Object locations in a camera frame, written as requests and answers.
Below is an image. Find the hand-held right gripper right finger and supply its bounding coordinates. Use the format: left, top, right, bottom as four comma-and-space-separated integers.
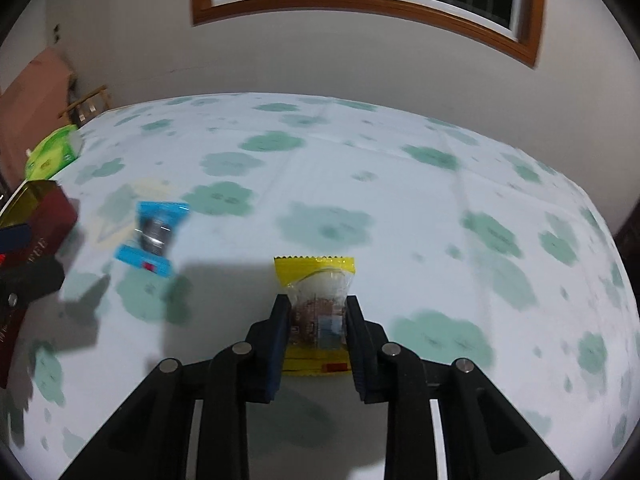
345, 295, 591, 480

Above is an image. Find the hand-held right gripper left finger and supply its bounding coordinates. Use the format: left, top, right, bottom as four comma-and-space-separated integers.
60, 294, 292, 480

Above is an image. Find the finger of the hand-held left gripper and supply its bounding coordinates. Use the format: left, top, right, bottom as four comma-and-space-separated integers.
0, 255, 67, 313
0, 224, 32, 253

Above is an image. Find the dark red gift box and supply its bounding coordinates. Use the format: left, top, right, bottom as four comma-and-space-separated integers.
0, 180, 79, 391

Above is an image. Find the small yellow snack packet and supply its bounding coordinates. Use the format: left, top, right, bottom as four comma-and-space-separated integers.
273, 255, 357, 376

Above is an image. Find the blue cookie packet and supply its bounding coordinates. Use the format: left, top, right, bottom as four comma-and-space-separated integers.
114, 200, 191, 278

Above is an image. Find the green tissue pack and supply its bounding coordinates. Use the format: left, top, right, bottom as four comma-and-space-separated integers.
25, 125, 84, 181

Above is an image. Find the cloud-print tablecloth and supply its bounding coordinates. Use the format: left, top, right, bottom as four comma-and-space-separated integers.
0, 92, 632, 480

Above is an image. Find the pink cloth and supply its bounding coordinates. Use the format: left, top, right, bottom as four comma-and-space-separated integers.
0, 47, 76, 186

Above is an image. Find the wooden chair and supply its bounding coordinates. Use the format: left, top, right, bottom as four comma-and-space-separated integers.
60, 85, 111, 126

